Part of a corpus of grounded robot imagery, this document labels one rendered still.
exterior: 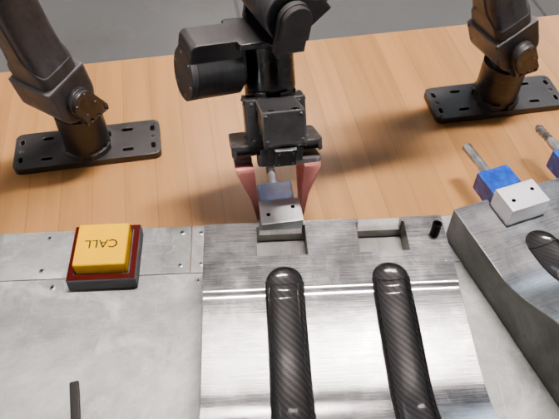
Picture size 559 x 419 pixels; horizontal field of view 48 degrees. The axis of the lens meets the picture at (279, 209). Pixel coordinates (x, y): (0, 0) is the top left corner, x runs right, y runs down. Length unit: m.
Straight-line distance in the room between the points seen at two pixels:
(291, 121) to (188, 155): 0.30
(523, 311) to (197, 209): 0.41
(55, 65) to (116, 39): 1.77
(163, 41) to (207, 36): 1.85
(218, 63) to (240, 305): 0.25
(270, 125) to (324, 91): 0.38
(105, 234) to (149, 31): 1.85
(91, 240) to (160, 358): 0.16
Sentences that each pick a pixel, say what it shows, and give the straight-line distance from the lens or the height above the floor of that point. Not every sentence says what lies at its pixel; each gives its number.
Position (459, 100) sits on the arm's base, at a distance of 0.99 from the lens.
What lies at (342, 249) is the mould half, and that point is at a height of 0.89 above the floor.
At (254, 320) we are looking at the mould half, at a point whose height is 0.89.
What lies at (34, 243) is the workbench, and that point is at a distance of 0.84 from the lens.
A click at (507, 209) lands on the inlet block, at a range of 0.76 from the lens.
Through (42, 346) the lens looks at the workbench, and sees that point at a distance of 0.75.
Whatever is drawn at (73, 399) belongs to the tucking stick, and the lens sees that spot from 0.71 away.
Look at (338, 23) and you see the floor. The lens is 2.57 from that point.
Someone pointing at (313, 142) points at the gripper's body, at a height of 0.94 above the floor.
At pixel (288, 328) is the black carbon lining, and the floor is 0.88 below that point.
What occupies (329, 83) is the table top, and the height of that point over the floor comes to 0.80.
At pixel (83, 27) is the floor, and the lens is 2.65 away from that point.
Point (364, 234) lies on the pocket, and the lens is 0.71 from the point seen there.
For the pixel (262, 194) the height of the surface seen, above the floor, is 0.84.
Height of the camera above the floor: 1.43
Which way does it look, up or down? 50 degrees down
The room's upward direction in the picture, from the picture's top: straight up
